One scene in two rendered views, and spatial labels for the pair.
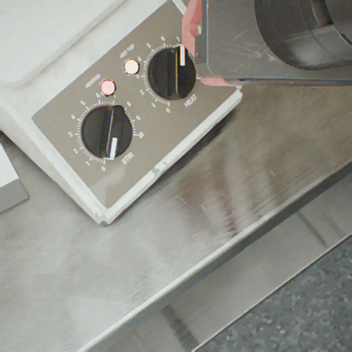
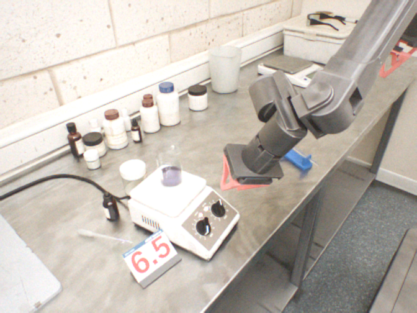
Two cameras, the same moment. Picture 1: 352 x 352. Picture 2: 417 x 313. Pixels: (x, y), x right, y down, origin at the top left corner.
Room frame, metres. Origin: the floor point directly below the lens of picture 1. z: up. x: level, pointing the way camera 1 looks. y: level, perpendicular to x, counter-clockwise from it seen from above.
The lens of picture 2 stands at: (-0.21, 0.07, 1.27)
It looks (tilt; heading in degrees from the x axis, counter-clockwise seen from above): 36 degrees down; 354
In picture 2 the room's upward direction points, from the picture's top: 2 degrees counter-clockwise
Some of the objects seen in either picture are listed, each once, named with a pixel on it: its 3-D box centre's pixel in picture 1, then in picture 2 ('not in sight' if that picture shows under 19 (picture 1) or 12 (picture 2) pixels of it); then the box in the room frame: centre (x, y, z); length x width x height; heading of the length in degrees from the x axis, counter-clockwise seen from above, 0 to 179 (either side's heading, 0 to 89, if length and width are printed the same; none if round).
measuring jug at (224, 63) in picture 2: not in sight; (223, 68); (0.99, -0.12, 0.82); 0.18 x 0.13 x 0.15; 10
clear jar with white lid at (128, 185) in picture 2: not in sight; (134, 179); (0.39, 0.19, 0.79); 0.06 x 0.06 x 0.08
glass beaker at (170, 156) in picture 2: not in sight; (170, 166); (0.32, 0.10, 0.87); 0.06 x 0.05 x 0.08; 151
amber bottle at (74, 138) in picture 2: not in sight; (75, 139); (0.59, 0.37, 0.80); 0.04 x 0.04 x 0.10
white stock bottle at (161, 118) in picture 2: not in sight; (168, 103); (0.74, 0.10, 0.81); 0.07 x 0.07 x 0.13
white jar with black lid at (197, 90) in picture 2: not in sight; (197, 97); (0.83, 0.00, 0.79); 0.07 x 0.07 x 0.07
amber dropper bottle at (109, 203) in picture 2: not in sight; (109, 204); (0.32, 0.24, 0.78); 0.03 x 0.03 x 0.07
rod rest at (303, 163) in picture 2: not in sight; (295, 154); (0.47, -0.23, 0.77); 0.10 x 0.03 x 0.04; 23
